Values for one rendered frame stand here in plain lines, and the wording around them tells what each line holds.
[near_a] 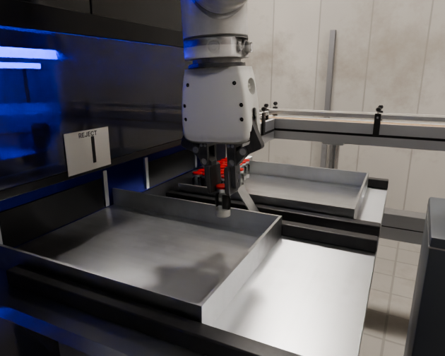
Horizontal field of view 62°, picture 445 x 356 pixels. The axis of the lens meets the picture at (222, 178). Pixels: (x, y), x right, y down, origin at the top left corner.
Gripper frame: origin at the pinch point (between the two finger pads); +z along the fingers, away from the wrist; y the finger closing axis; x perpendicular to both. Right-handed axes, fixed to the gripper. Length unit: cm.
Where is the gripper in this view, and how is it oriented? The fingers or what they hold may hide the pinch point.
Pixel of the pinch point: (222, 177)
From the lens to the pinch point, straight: 52.2
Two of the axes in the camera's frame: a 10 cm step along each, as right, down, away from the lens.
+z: 0.5, 9.7, 2.5
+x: -4.4, 2.5, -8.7
